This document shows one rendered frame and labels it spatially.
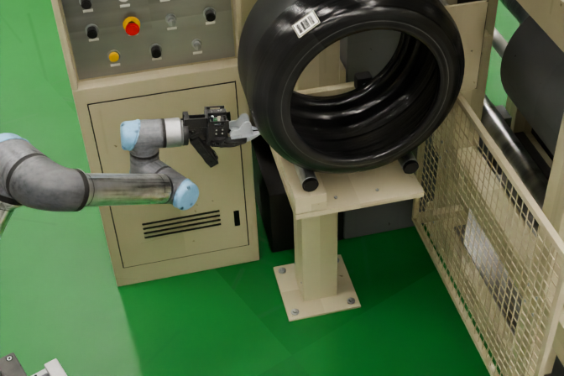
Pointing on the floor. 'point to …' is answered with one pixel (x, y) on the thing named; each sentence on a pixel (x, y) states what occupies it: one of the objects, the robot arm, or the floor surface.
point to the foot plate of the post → (347, 296)
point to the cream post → (324, 237)
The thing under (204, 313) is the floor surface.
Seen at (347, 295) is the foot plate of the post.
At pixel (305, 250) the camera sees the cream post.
